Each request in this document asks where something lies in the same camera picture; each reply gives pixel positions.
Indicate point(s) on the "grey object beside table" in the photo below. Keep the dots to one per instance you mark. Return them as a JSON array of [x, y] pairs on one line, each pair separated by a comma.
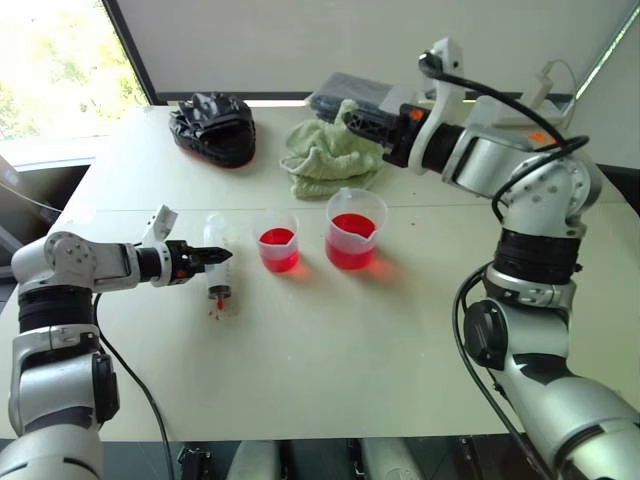
[[20, 200]]

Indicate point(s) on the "black metal bracket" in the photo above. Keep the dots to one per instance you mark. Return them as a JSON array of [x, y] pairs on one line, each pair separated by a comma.
[[192, 465]]

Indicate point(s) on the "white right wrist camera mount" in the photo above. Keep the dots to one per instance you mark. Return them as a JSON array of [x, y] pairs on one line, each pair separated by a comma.
[[442, 95]]

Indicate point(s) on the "grey rounded shape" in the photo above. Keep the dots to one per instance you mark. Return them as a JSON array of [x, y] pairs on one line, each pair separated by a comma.
[[390, 462], [255, 462]]

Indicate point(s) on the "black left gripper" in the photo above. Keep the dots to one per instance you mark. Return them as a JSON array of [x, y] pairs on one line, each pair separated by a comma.
[[185, 262]]

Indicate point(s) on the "small orange pieces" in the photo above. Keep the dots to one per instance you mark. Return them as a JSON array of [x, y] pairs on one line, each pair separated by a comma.
[[537, 135]]

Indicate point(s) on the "clear plastic syringe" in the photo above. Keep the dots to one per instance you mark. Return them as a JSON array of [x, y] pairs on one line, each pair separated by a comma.
[[219, 285]]

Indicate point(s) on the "clear bag with dark contents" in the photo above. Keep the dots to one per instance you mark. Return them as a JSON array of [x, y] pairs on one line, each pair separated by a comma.
[[350, 90]]

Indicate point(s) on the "black window frame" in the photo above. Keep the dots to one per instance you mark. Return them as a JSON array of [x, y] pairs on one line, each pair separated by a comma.
[[130, 50]]

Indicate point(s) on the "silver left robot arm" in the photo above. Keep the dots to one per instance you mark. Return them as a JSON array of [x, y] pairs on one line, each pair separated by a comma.
[[55, 350]]

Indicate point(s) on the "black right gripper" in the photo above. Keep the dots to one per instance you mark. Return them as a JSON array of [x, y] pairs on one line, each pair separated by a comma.
[[405, 132]]

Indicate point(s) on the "crumpled black plastic bag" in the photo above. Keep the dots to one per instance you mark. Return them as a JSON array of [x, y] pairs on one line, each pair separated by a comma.
[[215, 127]]

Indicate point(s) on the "light green towel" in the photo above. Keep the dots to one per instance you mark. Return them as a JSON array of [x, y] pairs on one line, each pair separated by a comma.
[[330, 160]]

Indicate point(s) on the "large beaker with red liquid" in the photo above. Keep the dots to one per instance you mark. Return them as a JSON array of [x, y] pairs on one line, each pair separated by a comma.
[[352, 240]]

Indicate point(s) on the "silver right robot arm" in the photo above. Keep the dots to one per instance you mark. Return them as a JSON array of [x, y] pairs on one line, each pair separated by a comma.
[[540, 250]]

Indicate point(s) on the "small beaker with red liquid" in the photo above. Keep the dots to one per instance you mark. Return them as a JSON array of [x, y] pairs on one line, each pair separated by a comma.
[[277, 250]]

